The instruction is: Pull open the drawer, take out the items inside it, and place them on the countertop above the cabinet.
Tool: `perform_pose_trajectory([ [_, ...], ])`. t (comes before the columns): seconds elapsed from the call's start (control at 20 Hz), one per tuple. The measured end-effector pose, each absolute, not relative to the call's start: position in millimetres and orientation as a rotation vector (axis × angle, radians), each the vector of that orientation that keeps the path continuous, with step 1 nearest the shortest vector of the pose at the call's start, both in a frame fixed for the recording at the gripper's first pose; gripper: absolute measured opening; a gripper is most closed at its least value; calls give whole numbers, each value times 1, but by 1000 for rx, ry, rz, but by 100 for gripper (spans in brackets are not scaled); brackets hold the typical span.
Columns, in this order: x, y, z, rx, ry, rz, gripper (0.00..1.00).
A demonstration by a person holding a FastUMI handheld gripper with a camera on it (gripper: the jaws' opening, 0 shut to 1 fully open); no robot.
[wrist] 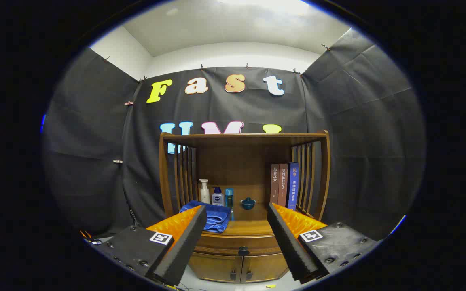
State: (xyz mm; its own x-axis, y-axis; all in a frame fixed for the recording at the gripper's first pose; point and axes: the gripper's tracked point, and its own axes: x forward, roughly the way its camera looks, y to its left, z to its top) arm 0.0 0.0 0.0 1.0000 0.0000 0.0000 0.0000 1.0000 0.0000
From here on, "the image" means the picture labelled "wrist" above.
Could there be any wooden cabinet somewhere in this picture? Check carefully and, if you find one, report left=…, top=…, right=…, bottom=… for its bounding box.
left=159, top=130, right=331, bottom=283

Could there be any wooden countertop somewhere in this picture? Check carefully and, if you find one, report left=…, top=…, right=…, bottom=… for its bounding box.
left=201, top=202, right=318, bottom=237

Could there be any white pump bottle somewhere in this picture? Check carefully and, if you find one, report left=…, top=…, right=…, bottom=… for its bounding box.
left=199, top=179, right=210, bottom=204

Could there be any dark brown book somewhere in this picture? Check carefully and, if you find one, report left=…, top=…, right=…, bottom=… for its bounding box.
left=270, top=164, right=280, bottom=205

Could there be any white bottle with blue cap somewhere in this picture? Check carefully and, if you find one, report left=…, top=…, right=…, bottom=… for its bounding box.
left=211, top=186, right=225, bottom=207

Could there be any blue folded towel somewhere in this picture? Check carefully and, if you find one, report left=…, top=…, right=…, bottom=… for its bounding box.
left=179, top=200, right=232, bottom=234

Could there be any blue book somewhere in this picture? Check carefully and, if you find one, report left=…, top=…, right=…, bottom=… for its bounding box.
left=288, top=162, right=300, bottom=211

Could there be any reddish brown book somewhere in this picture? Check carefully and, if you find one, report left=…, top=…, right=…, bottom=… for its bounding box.
left=278, top=163, right=289, bottom=207

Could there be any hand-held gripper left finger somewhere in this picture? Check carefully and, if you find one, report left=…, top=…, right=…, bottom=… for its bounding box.
left=84, top=205, right=208, bottom=287

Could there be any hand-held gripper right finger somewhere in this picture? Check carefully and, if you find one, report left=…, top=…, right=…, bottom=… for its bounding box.
left=267, top=202, right=380, bottom=284

